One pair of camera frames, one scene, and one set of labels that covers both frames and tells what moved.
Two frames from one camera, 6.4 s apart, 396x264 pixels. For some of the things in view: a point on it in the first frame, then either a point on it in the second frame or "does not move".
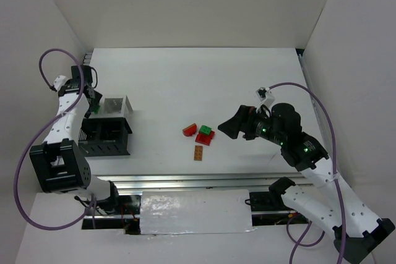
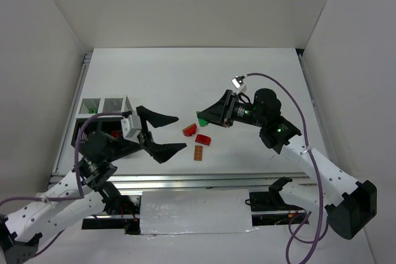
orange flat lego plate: [198, 154] does not move
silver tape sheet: [165, 212] does not move
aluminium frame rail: [252, 181] does not move
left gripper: [93, 98] to [146, 137]
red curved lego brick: [190, 130] does not move
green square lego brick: [205, 130] to [202, 122]
